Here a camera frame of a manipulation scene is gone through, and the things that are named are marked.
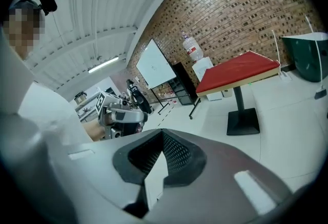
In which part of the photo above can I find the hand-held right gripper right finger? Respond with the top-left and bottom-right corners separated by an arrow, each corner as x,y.
158,128 -> 293,218

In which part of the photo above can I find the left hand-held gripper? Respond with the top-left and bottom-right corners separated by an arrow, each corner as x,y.
94,91 -> 150,141

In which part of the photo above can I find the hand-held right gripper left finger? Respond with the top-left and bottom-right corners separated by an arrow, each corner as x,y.
64,128 -> 165,218

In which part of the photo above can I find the red cloth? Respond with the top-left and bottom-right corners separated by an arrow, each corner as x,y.
196,50 -> 280,94

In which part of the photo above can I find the person's left forearm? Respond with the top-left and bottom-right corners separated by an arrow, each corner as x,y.
83,120 -> 106,142

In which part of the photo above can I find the black shelf cabinet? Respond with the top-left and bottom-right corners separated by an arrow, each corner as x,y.
171,61 -> 197,106

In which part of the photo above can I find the whiteboard with black stand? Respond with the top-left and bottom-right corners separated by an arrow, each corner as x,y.
135,37 -> 202,120

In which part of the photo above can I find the metal shelf rack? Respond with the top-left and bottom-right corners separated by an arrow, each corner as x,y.
73,86 -> 124,123

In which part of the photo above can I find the long ceiling light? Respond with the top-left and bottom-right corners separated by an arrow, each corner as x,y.
87,55 -> 120,74

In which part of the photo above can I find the white water dispenser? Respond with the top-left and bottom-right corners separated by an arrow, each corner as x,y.
191,57 -> 224,102

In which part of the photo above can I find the large clear water bottle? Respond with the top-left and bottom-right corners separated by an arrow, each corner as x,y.
182,36 -> 204,63

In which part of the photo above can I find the white flat mop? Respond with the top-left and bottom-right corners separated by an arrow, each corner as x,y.
271,29 -> 293,82

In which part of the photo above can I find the dark green barrel white top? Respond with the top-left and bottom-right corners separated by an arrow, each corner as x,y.
280,32 -> 328,83

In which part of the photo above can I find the person's head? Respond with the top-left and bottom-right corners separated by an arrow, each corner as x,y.
2,0 -> 46,61

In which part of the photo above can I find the white-handled broom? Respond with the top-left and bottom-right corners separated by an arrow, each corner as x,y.
304,15 -> 328,100

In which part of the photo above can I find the black head-mounted camera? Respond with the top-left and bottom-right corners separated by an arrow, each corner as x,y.
38,0 -> 58,16

